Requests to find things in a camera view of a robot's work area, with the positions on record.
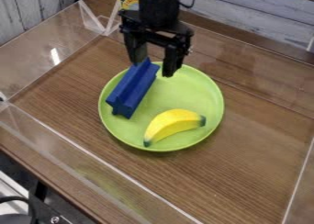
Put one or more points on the yellow toy banana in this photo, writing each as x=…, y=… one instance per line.
x=171, y=122

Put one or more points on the black metal bracket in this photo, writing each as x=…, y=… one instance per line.
x=53, y=209

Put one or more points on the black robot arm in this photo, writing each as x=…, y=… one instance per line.
x=155, y=24

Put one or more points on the green round plate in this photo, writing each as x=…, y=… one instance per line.
x=191, y=91

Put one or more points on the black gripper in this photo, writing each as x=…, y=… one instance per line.
x=155, y=24

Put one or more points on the clear acrylic corner bracket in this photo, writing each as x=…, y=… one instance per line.
x=100, y=24

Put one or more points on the blue star-shaped block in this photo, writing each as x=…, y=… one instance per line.
x=128, y=92

